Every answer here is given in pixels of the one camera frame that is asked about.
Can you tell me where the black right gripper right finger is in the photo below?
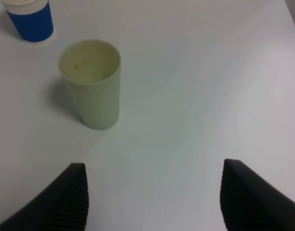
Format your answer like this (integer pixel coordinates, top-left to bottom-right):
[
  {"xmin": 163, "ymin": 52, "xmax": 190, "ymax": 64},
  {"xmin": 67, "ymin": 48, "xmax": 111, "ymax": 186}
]
[{"xmin": 220, "ymin": 159, "xmax": 295, "ymax": 231}]

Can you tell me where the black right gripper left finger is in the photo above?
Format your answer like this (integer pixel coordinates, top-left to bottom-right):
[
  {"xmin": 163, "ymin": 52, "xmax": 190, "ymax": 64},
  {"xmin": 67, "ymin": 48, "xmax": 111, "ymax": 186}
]
[{"xmin": 0, "ymin": 163, "xmax": 89, "ymax": 231}]

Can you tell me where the pale green plastic cup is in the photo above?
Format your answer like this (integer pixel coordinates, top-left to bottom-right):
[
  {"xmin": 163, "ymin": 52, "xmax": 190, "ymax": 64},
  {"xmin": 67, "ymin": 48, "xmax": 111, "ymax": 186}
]
[{"xmin": 59, "ymin": 40, "xmax": 121, "ymax": 130}]

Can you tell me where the blue white paper cup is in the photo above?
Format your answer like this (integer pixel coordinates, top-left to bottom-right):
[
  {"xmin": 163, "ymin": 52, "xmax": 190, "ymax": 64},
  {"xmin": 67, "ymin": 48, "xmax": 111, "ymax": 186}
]
[{"xmin": 1, "ymin": 0, "xmax": 54, "ymax": 43}]

